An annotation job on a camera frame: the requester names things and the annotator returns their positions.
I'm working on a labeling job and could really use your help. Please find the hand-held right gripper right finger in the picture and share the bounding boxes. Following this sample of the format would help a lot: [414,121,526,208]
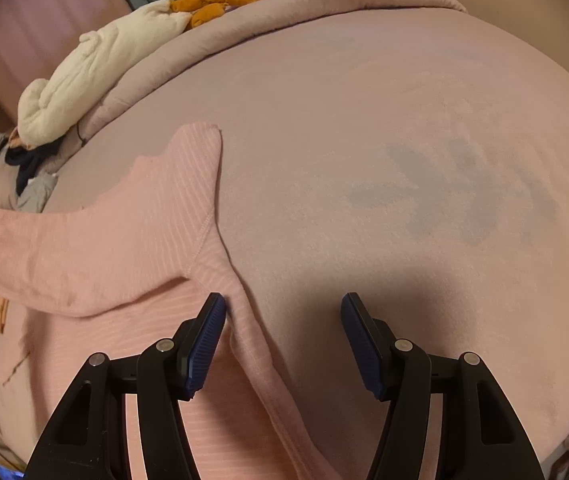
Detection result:
[341,292,545,480]

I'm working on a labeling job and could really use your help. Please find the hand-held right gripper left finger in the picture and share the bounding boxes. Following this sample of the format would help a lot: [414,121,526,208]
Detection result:
[24,292,226,480]

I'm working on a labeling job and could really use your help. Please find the pink striped shirt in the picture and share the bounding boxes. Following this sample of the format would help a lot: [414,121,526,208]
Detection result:
[0,121,355,480]

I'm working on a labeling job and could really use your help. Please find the dark clothes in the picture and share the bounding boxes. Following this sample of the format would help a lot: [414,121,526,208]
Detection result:
[4,137,65,196]

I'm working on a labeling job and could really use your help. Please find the pink bed sheet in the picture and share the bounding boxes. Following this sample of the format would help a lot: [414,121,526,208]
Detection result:
[0,0,569,480]

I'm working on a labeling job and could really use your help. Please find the grey cloth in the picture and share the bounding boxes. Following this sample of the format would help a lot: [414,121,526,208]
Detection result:
[14,170,58,213]

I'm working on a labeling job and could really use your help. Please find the white and orange plush toy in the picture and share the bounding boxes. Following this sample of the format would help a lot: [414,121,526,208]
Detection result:
[17,0,270,151]

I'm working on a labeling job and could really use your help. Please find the beige comforter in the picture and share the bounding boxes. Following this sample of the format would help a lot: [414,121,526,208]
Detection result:
[39,0,468,171]

